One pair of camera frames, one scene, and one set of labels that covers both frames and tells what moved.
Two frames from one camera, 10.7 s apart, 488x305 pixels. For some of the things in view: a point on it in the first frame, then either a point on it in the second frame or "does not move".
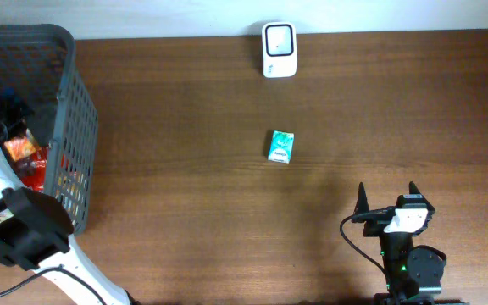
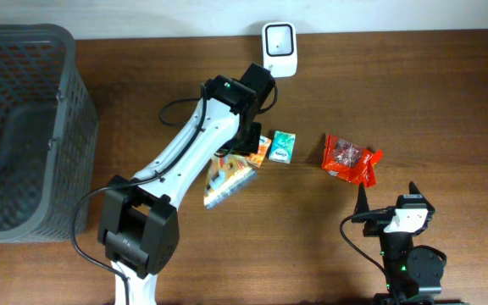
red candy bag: x=31 y=172 -> x=350 y=161
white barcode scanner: x=279 y=41 does not move
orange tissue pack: x=19 y=147 -> x=257 y=159
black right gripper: x=379 y=215 does not move
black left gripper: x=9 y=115 -> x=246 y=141
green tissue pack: x=280 y=146 does not move
